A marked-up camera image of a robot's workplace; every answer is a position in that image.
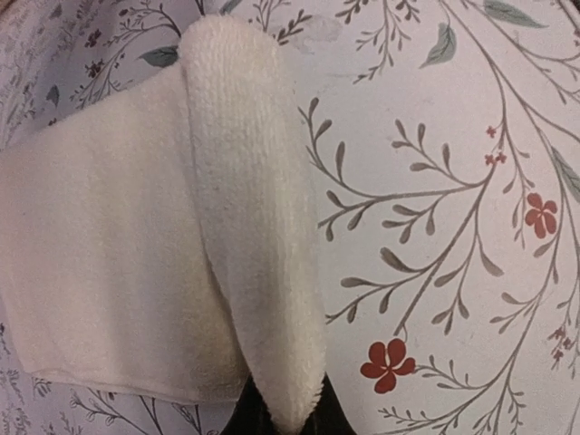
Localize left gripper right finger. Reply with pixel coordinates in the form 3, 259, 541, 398
300, 374, 356, 435

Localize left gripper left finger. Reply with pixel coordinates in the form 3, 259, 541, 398
220, 376, 279, 435

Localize cream white towel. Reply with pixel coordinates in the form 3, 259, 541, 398
1, 15, 325, 434

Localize floral table mat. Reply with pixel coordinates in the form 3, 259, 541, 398
1, 1, 579, 434

